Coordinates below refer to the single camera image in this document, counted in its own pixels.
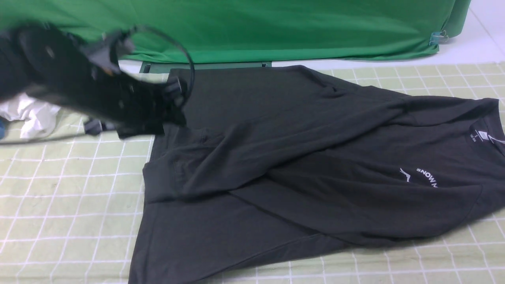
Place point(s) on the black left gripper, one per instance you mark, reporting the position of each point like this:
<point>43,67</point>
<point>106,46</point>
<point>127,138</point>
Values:
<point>131,107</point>

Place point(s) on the dark gray long-sleeve shirt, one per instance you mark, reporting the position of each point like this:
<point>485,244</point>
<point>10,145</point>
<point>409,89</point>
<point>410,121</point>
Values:
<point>279,164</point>

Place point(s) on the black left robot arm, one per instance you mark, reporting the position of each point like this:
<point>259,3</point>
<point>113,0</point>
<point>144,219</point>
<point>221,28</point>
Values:
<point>64,70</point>

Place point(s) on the crumpled white shirt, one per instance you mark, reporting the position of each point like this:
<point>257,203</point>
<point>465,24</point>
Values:
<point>40,118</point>

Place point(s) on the green backdrop cloth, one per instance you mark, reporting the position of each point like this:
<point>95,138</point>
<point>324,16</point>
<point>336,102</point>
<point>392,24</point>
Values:
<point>216,31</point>

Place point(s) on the light green checkered tablecloth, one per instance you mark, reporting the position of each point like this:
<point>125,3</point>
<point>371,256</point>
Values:
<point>70,214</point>

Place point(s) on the blue binder clip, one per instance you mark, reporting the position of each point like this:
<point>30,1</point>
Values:
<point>438,37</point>

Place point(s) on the green metal table frame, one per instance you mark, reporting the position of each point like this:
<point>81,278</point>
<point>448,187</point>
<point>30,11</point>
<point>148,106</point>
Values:
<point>165,68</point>

